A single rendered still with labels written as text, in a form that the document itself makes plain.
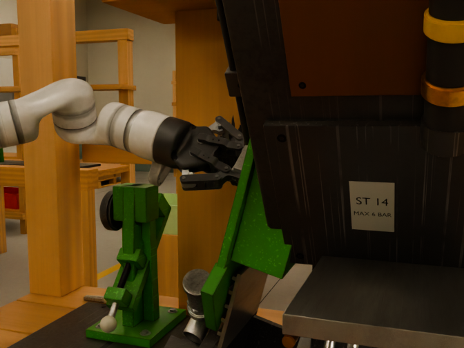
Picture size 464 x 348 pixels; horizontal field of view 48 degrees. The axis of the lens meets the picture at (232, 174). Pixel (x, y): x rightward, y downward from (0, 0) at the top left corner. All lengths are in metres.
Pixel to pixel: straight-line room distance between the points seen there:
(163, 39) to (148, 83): 1.04
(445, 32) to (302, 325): 0.25
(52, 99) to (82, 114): 0.05
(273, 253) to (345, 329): 0.22
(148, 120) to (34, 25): 0.54
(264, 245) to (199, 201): 0.43
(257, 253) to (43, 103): 0.41
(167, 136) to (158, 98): 11.21
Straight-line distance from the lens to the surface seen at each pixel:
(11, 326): 1.17
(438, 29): 0.42
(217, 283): 0.65
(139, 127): 0.79
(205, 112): 1.05
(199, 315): 0.73
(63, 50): 1.27
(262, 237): 0.65
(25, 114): 0.86
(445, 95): 0.44
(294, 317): 0.46
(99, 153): 1.27
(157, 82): 12.00
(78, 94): 0.85
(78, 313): 1.14
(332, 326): 0.46
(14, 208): 6.26
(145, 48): 12.21
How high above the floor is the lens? 1.30
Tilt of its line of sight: 6 degrees down
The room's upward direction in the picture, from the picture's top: straight up
